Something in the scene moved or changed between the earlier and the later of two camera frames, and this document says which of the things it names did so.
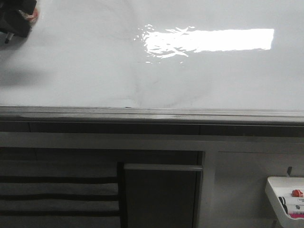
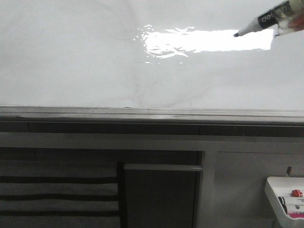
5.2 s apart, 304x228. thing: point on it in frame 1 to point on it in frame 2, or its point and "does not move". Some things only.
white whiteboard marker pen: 32,18 to 270,19
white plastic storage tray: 283,186 does not move
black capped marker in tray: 283,204 does not move
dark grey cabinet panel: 162,195 does not move
